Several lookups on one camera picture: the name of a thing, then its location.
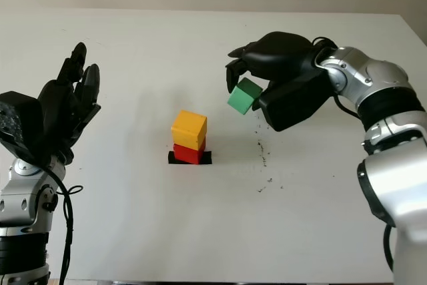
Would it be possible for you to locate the green cube block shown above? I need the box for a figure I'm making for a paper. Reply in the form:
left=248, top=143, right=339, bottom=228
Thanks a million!
left=228, top=77, right=264, bottom=115

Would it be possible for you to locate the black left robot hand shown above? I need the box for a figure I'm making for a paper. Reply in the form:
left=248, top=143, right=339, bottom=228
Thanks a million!
left=36, top=41, right=102, bottom=166

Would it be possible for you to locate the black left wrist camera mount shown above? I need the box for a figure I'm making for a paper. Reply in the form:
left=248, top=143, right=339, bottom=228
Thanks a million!
left=0, top=90, right=51, bottom=169

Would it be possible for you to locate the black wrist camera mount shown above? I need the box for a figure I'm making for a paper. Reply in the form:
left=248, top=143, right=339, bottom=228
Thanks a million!
left=0, top=90, right=51, bottom=169
left=256, top=44, right=334, bottom=132

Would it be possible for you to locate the yellow cube block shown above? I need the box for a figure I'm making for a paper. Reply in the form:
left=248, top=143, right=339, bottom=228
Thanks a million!
left=171, top=109, right=208, bottom=150

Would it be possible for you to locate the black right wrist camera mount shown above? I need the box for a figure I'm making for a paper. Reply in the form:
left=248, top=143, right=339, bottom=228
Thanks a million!
left=256, top=44, right=334, bottom=132

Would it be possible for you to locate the black tape strip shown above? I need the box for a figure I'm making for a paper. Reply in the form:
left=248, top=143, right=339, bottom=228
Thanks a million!
left=167, top=151, right=213, bottom=166

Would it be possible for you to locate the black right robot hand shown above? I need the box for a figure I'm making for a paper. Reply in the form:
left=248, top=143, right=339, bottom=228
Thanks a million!
left=226, top=31, right=321, bottom=112

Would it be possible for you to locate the red cube block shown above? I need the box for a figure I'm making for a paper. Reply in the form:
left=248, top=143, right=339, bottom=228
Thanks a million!
left=173, top=143, right=205, bottom=165

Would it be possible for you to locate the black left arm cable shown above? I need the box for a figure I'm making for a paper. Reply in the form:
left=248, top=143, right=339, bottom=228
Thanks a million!
left=43, top=164, right=84, bottom=285

